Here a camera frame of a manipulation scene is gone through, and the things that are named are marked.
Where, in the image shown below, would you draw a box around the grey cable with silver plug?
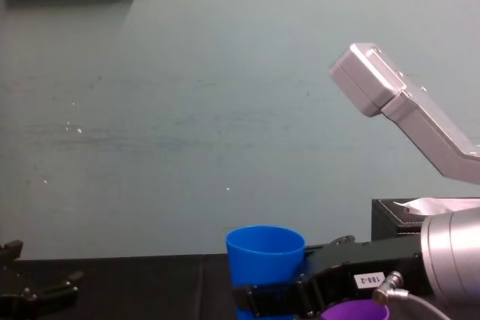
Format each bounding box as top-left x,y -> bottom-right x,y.
372,270 -> 453,320

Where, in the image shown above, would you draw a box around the black tissue box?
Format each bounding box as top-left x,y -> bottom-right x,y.
371,196 -> 480,243

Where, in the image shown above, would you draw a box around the purple plastic cup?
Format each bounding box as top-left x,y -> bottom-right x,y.
319,298 -> 391,320

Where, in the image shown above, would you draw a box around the blue plastic cup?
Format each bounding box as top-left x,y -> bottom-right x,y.
225,225 -> 307,320

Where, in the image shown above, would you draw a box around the black table cloth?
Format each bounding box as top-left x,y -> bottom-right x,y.
0,251 -> 376,320

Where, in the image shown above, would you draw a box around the white tissue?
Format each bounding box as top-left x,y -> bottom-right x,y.
391,196 -> 480,219

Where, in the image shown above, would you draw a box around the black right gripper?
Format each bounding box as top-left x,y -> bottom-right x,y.
231,235 -> 433,318

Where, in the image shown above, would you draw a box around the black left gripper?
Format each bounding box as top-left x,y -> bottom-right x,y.
0,239 -> 85,320

